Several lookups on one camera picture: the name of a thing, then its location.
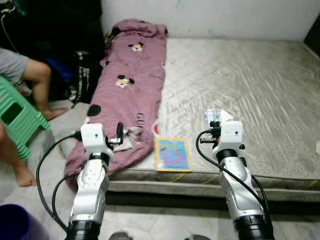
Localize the small white tissue packet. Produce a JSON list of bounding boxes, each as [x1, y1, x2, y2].
[[205, 108, 233, 126]]

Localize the pink cartoon mouse blanket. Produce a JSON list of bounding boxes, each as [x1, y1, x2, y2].
[[64, 19, 168, 190]]

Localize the colourful yellow-edged book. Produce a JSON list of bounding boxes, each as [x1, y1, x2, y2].
[[154, 137, 193, 173]]

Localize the grey quilted mattress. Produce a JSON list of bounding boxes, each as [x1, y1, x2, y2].
[[107, 37, 320, 201]]

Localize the blue fabric item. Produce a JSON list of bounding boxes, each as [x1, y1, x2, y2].
[[47, 57, 76, 83]]

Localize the green plastic stool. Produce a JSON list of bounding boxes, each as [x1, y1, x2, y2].
[[0, 75, 51, 161]]

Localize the grey left robot leg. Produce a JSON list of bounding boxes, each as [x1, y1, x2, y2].
[[108, 231, 133, 240]]

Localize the grey robot leg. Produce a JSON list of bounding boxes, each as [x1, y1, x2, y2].
[[108, 231, 133, 240], [185, 234, 211, 240]]

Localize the barefoot person in grey shorts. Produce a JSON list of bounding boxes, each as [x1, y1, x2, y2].
[[0, 47, 68, 188]]

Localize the grey right robot leg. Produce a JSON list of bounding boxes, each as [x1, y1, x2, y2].
[[185, 234, 211, 240]]

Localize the purple plastic bin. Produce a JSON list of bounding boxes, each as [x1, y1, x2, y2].
[[0, 203, 48, 240]]

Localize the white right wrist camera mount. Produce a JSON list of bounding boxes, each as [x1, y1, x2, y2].
[[218, 120, 244, 151]]

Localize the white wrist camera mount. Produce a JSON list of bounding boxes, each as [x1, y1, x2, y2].
[[80, 123, 115, 162], [218, 120, 244, 151]]

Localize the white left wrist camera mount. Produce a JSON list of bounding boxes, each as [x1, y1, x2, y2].
[[80, 123, 115, 162]]

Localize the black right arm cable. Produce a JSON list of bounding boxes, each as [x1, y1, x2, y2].
[[194, 129, 271, 216]]

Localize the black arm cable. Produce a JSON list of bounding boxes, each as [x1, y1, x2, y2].
[[36, 131, 83, 233], [194, 129, 271, 216]]

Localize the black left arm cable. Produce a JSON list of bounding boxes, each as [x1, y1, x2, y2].
[[36, 131, 83, 233]]

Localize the black bag with lettered straps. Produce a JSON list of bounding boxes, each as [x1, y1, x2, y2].
[[70, 50, 106, 106]]

